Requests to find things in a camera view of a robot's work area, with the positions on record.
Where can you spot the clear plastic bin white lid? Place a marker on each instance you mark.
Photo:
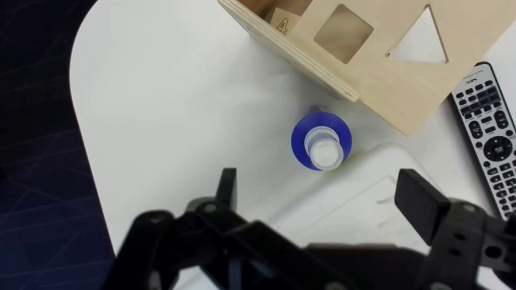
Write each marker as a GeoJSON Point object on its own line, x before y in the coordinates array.
{"type": "Point", "coordinates": [354, 206]}

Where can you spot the small blue bottle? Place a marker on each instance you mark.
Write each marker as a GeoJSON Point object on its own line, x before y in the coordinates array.
{"type": "Point", "coordinates": [298, 142]}

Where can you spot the small wooden block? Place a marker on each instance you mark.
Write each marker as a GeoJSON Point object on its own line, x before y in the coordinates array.
{"type": "Point", "coordinates": [283, 21]}

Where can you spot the grey remote control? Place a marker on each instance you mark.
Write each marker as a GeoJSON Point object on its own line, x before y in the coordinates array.
{"type": "Point", "coordinates": [488, 139]}

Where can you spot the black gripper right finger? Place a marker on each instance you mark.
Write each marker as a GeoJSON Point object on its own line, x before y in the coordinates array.
{"type": "Point", "coordinates": [461, 242]}

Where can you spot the clear bottle cap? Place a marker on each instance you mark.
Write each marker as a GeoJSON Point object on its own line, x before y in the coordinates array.
{"type": "Point", "coordinates": [324, 147]}

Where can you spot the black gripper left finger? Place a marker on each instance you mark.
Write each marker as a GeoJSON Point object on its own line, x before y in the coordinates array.
{"type": "Point", "coordinates": [177, 252]}

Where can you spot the wooden shape sorter toy box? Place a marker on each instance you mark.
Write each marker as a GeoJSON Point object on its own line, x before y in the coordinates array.
{"type": "Point", "coordinates": [387, 81]}

